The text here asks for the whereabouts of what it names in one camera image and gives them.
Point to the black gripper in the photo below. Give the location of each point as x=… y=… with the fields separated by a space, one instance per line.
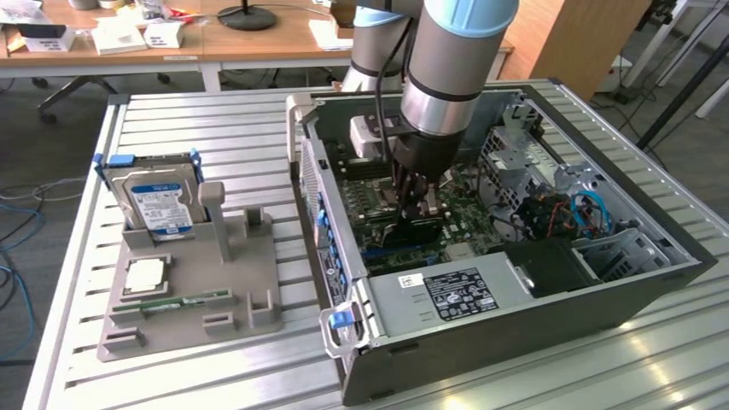
x=423 y=154

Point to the black graphics card green board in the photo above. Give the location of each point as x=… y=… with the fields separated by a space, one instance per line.
x=415 y=232

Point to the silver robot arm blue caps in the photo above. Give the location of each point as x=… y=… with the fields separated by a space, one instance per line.
x=449 y=60

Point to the CPU socket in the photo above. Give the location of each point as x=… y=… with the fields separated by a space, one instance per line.
x=382 y=194

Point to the green motherboard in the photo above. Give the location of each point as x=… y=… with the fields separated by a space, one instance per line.
x=471 y=222

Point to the silver chipset heatsink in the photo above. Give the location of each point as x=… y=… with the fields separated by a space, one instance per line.
x=459 y=252

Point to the blue expansion slot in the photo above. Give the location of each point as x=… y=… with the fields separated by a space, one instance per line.
x=378 y=252

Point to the white paper stack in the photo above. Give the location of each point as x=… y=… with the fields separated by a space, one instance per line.
x=326 y=36

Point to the grey power supply unit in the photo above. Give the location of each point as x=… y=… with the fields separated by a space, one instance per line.
x=409 y=299

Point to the brown cardboard box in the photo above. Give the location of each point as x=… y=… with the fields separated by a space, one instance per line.
x=341 y=15

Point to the wooden desk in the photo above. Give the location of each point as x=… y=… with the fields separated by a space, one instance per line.
x=68 y=57
x=273 y=42

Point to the wooden cabinet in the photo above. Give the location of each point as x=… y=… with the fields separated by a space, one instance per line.
x=581 y=42

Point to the blue case latch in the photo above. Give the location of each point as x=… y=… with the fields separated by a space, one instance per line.
x=338 y=320

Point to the black round lamp base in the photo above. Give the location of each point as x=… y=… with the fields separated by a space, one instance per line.
x=245 y=19

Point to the dark grey PC case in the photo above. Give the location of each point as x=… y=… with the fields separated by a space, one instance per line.
x=511 y=341

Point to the black tripod pole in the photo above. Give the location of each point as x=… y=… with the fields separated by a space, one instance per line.
x=679 y=100

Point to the hard disk with blue caddy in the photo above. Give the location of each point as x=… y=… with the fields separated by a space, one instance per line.
x=156 y=205

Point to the grey plastic parts rack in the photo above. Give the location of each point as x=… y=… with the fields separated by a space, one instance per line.
x=193 y=273

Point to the white box with label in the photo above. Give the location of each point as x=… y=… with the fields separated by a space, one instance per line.
x=161 y=36

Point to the green RAM stick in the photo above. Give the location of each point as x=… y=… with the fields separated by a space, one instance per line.
x=170 y=303

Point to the silver CPU chip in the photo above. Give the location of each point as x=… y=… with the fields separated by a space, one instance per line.
x=142 y=275

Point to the plain white box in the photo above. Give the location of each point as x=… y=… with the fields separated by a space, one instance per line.
x=116 y=40

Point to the white box with black top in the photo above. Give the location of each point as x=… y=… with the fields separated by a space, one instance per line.
x=48 y=42

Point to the white table frame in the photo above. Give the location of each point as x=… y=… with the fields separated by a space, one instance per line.
x=654 y=47

